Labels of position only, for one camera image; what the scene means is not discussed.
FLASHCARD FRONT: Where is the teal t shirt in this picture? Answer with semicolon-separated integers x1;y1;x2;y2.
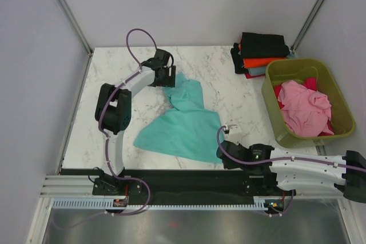
133;73;224;163

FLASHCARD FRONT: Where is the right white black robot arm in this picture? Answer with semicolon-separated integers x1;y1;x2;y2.
216;141;365;203

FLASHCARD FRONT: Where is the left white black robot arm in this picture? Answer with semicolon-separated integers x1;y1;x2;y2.
94;49;176;194

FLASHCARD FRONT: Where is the pink t shirt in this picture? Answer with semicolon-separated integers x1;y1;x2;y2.
276;80;333;136

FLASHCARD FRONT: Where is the red folded t shirt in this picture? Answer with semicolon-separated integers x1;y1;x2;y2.
245;73;265;79

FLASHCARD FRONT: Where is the black folded t shirt bottom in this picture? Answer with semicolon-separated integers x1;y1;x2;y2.
230;43;246;74

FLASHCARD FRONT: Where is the black folded t shirt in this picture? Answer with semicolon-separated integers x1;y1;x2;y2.
230;43;246;74
240;32;290;58

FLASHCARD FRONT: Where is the grey blue folded t shirt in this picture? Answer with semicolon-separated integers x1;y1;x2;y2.
247;53;296;75

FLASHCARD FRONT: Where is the orange folded t shirt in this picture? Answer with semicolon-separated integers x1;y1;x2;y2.
243;57;286;69

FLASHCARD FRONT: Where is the olive green plastic bin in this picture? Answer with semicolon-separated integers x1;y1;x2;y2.
262;58;356;148

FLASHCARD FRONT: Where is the black folded t shirt top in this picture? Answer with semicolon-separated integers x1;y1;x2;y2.
240;32;290;58

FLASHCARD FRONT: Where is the red t shirt in bin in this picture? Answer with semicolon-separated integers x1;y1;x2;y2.
273;77;335;137

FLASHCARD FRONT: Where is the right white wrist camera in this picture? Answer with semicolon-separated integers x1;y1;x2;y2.
223;125;242;144

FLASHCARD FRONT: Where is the white slotted cable duct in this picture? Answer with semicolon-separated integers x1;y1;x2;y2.
51;197;285;211

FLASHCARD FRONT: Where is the aluminium front rail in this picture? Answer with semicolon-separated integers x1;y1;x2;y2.
39;174;352;199

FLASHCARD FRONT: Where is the left aluminium frame post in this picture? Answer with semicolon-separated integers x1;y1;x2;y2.
56;0;93;57

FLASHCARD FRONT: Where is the aluminium frame post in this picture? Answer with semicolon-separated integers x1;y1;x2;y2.
56;0;93;57
290;0;326;53

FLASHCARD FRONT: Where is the right aluminium frame post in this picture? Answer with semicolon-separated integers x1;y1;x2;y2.
290;0;326;53

